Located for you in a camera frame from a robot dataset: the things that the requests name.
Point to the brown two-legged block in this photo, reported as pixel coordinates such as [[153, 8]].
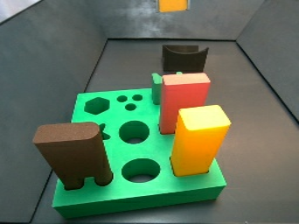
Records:
[[73, 150]]

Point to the black curved fixture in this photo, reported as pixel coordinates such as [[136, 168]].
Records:
[[183, 58]]

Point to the yellow three prong object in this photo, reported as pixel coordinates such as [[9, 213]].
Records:
[[172, 5]]

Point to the green arch peg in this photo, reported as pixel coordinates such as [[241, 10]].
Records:
[[156, 88]]

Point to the yellow rectangular block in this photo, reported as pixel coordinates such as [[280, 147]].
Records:
[[200, 131]]

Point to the red rectangular block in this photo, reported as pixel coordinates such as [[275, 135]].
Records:
[[183, 91]]

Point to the green foam peg board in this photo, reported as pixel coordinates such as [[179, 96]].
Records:
[[137, 151]]

